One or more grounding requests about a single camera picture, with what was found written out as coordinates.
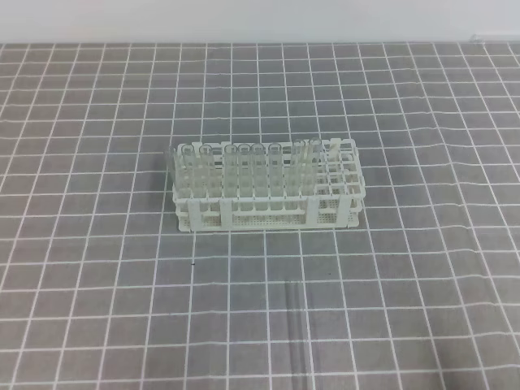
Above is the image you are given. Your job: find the glass tube far left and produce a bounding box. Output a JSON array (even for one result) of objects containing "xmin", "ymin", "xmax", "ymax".
[{"xmin": 178, "ymin": 144, "xmax": 196, "ymax": 198}]

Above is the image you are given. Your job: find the white plastic test tube rack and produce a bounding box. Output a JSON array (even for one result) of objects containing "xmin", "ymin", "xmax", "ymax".
[{"xmin": 165, "ymin": 138, "xmax": 366, "ymax": 232}]

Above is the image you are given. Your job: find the grey white-checked tablecloth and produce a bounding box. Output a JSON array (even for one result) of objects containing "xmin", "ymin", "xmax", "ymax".
[{"xmin": 1, "ymin": 42, "xmax": 519, "ymax": 389}]

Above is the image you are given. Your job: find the clear glass test tube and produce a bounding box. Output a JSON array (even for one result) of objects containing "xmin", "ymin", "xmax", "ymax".
[{"xmin": 284, "ymin": 282, "xmax": 306, "ymax": 366}]

